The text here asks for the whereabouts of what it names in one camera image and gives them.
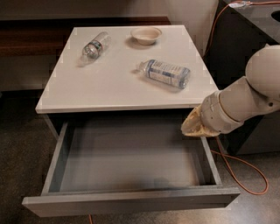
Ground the white paper bowl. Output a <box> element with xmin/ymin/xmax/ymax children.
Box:
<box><xmin>130</xmin><ymin>26</ymin><xmax>162</xmax><ymax>46</ymax></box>

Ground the dark wooden bench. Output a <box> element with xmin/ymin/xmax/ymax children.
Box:
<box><xmin>0</xmin><ymin>16</ymin><xmax>170</xmax><ymax>91</ymax></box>

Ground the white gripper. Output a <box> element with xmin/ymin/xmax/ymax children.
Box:
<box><xmin>181</xmin><ymin>91</ymin><xmax>243</xmax><ymax>137</ymax></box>

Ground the green label plastic bottle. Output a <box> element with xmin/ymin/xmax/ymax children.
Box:
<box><xmin>82</xmin><ymin>31</ymin><xmax>111</xmax><ymax>60</ymax></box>

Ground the grey top drawer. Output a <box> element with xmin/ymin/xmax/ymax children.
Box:
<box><xmin>23</xmin><ymin>115</ymin><xmax>240</xmax><ymax>217</ymax></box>

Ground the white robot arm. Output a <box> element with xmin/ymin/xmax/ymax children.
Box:
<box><xmin>181</xmin><ymin>45</ymin><xmax>280</xmax><ymax>137</ymax></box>

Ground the blue label plastic bottle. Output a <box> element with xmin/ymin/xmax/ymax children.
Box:
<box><xmin>136</xmin><ymin>59</ymin><xmax>190</xmax><ymax>89</ymax></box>

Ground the grey cabinet with white top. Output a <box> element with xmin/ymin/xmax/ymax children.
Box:
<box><xmin>36</xmin><ymin>25</ymin><xmax>217</xmax><ymax>115</ymax></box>

